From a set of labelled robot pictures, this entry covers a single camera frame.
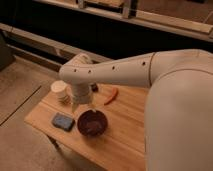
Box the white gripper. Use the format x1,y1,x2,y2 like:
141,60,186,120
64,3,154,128
71,84,95,113

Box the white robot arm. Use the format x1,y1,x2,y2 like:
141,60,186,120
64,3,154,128
59,49,213,171

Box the dark purple ceramic bowl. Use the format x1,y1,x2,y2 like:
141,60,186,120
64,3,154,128
77,110,108,137

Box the small black box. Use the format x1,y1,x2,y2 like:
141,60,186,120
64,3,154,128
91,83,99,92

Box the white paper cup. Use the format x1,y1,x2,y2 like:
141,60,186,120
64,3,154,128
50,80,70,104

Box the blue sponge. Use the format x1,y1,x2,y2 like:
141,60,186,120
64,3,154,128
51,113,75,132

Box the wooden table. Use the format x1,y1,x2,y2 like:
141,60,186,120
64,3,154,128
25,85,148,171

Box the dark cabinet at left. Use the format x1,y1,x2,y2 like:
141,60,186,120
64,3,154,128
0,30,15,71

